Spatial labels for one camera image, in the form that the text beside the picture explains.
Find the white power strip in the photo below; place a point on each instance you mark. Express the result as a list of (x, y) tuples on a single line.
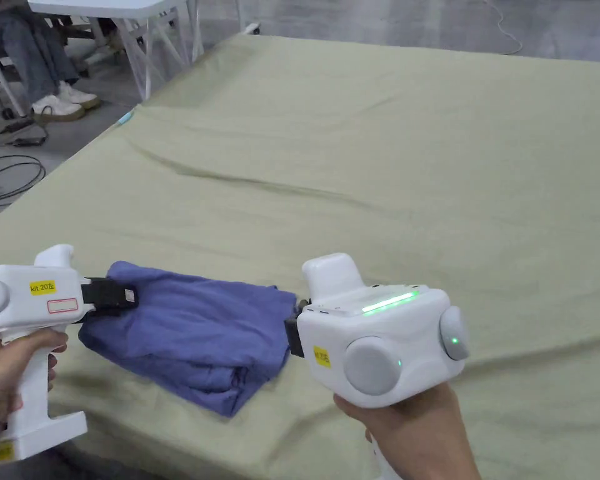
[(252, 28)]

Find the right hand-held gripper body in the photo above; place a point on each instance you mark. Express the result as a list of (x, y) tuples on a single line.
[(380, 340)]

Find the black power adapter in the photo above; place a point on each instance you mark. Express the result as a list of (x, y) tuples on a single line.
[(29, 141)]

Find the blue shirt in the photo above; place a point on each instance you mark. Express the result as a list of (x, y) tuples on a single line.
[(195, 335)]

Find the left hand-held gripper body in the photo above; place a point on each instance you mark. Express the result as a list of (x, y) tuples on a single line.
[(20, 300)]

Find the bed with pale green sheet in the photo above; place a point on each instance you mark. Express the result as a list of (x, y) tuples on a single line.
[(380, 175)]

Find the person's right hand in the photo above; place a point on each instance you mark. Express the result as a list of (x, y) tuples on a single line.
[(420, 440)]

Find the person's left hand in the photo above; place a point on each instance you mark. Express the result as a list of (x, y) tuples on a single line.
[(5, 370)]

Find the black power strip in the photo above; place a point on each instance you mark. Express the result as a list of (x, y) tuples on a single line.
[(15, 125)]

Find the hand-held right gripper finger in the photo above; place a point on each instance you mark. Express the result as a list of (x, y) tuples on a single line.
[(300, 305)]

